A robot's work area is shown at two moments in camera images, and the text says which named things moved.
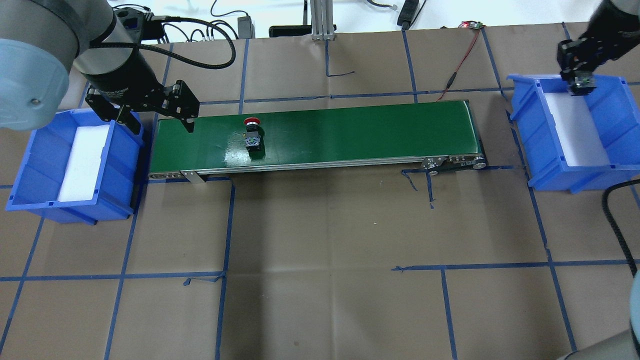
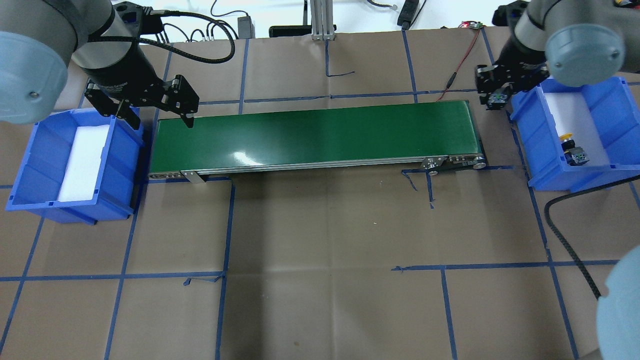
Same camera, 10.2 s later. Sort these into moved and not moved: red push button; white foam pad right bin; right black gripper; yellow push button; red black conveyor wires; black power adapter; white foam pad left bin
Moved: right black gripper; red push button; yellow push button
Not moved: white foam pad left bin; red black conveyor wires; black power adapter; white foam pad right bin
